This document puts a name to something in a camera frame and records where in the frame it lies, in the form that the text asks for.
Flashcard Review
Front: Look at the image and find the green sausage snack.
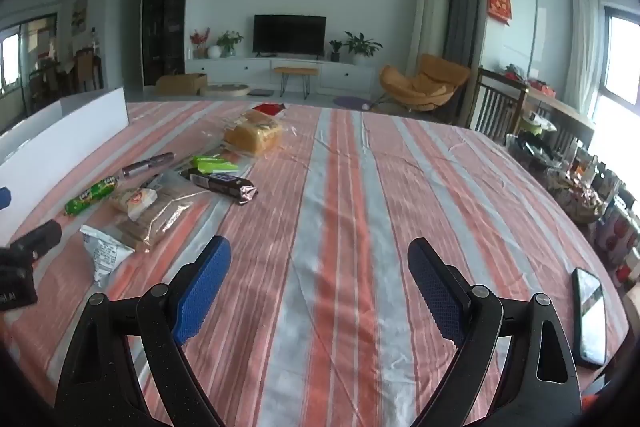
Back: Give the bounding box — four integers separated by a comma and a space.
64, 176, 119, 216

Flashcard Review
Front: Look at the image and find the clear bagged sliced bread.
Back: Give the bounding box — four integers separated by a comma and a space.
107, 171, 207, 251

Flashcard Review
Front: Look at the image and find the bagged toast bread loaf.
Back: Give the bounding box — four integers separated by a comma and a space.
214, 109, 284, 157

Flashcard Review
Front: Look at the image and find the white cardboard box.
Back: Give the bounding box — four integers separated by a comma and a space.
0, 88, 129, 245

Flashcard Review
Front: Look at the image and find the black smartphone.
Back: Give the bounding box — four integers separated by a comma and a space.
572, 268, 606, 369

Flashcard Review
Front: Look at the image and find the silver white snack bag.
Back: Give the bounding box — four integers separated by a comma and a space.
79, 225, 134, 287

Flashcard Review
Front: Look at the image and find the purple silver snack bar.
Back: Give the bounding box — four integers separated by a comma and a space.
120, 153, 175, 179

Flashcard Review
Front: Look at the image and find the green snack pack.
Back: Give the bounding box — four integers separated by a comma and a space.
191, 155, 239, 174

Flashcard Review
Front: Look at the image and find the cardboard box on floor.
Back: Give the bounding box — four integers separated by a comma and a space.
155, 72, 208, 96

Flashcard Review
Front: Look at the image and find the striped red grey tablecloth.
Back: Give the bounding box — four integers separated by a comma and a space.
1, 102, 639, 426

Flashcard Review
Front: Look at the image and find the dark chocolate cookie pack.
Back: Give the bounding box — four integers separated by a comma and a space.
183, 168, 258, 205

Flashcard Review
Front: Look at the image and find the red flower vase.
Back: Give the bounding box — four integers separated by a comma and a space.
190, 27, 210, 58

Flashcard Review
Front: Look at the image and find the leafy plant in vase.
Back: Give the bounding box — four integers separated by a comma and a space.
217, 30, 244, 57

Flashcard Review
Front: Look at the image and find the red snack bag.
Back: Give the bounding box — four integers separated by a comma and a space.
253, 103, 285, 117

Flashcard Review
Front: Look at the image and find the dark tall display cabinet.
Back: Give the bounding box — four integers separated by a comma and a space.
141, 0, 186, 87

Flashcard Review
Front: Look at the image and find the dark wooden dining chair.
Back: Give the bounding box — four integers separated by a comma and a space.
468, 68, 528, 145

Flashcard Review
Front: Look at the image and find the orange lounge chair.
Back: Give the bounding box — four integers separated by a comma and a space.
380, 54, 471, 112

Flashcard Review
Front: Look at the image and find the small wooden bench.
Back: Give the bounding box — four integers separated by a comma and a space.
272, 66, 320, 100

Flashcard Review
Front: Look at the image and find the black flat television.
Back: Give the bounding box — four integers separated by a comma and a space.
252, 14, 326, 55

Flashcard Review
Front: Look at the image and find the white tv cabinet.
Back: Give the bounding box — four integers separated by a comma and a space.
186, 57, 375, 96

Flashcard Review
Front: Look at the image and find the green potted plant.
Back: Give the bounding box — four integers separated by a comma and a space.
345, 31, 383, 66

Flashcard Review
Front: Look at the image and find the red wall hanging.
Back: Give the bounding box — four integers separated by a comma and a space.
487, 0, 512, 25

